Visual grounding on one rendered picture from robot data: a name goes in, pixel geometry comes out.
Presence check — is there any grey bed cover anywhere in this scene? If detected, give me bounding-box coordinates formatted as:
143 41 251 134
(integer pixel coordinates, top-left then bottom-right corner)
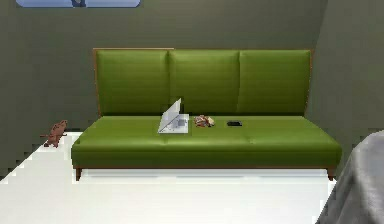
314 130 384 224

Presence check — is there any green sofa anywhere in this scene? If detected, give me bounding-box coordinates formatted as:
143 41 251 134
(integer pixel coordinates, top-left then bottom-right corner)
70 47 343 182

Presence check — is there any brown toy animal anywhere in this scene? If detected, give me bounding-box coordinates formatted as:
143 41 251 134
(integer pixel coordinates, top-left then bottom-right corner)
39 119 69 149

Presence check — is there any silver open laptop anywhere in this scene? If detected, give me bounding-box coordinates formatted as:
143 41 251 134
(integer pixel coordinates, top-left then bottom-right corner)
157 97 190 135

